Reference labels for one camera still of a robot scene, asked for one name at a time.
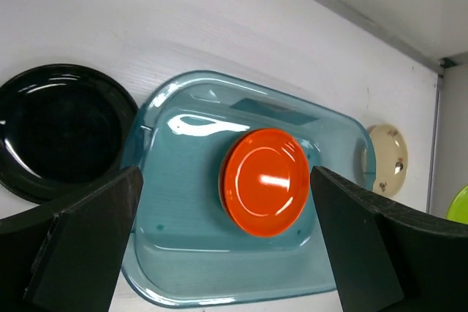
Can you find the cream plate with flowers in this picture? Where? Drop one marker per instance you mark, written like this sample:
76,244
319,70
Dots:
391,158

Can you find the black plate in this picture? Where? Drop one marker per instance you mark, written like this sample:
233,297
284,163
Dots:
63,126

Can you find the teal transparent plastic bin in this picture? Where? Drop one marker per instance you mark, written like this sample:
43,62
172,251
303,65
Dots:
184,251

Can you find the orange plate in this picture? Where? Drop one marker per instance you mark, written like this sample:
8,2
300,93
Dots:
221,182
266,182

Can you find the lime green plate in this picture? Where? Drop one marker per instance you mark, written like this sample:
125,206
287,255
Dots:
458,209

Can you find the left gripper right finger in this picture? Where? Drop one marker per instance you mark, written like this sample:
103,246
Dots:
386,256

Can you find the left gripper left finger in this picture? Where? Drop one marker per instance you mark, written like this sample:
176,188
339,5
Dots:
66,254

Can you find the aluminium rail right side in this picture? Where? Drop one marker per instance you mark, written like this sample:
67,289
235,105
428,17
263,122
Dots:
432,165

